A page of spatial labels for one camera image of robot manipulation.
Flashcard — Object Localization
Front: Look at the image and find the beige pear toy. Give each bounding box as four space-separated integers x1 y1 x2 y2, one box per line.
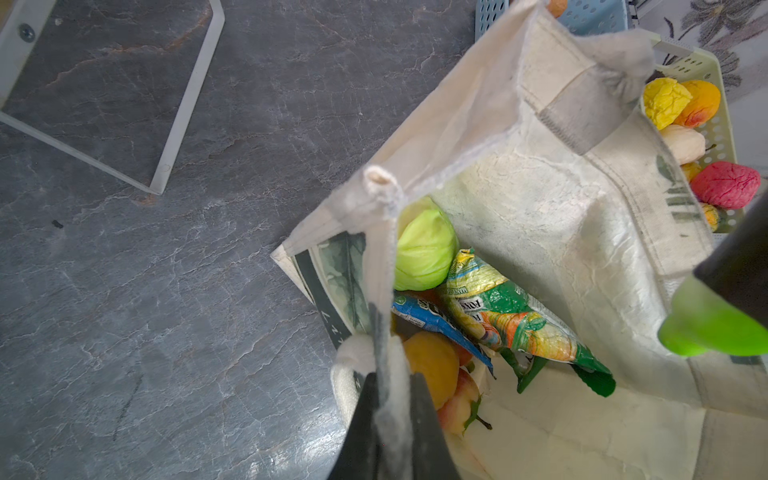
660 124 706 165

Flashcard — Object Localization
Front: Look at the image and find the green cucumber toy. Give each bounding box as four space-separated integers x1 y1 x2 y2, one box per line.
658 275 767 358

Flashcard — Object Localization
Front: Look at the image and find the green snack packet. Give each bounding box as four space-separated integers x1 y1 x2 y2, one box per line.
438 249 616 397

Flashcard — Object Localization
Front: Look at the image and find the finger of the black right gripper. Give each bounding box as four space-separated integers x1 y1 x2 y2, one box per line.
694 194 768 327

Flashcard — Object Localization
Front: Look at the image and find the blue plastic vegetable basket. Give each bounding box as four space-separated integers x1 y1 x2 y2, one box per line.
475 0 637 40

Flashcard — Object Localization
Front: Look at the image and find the orange fruit toy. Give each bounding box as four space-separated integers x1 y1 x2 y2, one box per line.
674 80 722 128

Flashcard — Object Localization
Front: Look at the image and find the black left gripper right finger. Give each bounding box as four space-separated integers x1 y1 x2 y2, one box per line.
410 373 460 480

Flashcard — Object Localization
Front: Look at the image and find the green plastic fruit basket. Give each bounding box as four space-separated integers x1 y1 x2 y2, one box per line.
645 31 763 191

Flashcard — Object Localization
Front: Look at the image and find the orange bell pepper toy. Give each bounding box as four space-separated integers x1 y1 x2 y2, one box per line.
403 331 459 410

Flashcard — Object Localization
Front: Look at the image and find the cream canvas grocery bag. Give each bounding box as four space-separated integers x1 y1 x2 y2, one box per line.
273 1 767 479

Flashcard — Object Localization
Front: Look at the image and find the yellow citron toy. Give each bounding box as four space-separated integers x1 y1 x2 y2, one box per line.
643 77 693 130

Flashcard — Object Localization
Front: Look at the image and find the green cabbage toy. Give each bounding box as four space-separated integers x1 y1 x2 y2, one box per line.
394 196 459 291

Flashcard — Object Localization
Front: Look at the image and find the red chili pepper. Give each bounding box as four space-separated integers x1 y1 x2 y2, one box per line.
437 369 493 436

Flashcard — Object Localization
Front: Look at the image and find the white wire two-tier shelf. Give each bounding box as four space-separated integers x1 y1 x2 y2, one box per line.
1 1 230 196

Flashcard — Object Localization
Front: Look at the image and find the pink dragon fruit toy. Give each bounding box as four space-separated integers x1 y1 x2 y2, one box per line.
690 161 761 209

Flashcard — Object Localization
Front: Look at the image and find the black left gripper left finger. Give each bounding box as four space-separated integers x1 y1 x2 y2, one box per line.
327 373 379 480

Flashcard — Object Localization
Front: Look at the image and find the blue candy bar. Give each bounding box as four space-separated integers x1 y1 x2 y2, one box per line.
391 291 496 379

